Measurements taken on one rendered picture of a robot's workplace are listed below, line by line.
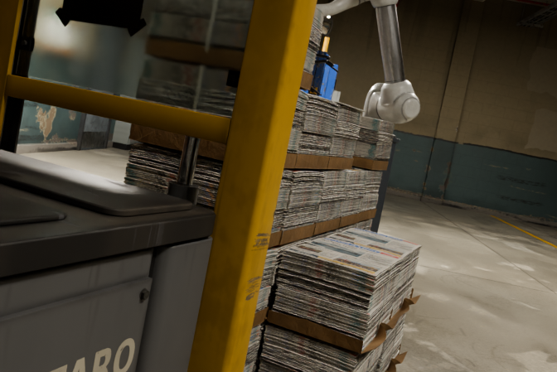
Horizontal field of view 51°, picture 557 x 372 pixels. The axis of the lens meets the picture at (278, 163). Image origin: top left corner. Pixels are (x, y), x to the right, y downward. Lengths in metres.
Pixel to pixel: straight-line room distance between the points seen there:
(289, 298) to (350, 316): 0.18
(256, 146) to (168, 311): 0.33
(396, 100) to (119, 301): 2.27
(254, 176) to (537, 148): 11.64
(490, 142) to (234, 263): 11.33
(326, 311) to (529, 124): 10.99
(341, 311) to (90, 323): 1.01
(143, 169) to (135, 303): 0.77
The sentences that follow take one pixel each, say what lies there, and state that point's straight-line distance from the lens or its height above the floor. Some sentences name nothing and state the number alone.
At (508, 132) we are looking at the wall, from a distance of 12.38.
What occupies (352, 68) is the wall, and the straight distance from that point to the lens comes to 11.90.
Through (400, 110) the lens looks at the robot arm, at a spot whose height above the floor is 1.13.
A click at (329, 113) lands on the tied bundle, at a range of 1.88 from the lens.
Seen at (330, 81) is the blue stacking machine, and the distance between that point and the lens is 6.70.
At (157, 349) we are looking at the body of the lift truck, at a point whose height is 0.58.
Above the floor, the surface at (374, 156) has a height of 0.90.
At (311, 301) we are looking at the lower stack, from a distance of 1.71.
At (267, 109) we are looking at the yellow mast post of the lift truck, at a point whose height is 0.97.
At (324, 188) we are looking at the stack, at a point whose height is 0.77.
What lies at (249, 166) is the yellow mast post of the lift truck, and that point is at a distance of 1.05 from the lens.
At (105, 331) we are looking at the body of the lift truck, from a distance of 0.83.
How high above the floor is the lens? 0.95
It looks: 4 degrees down
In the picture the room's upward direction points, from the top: 11 degrees clockwise
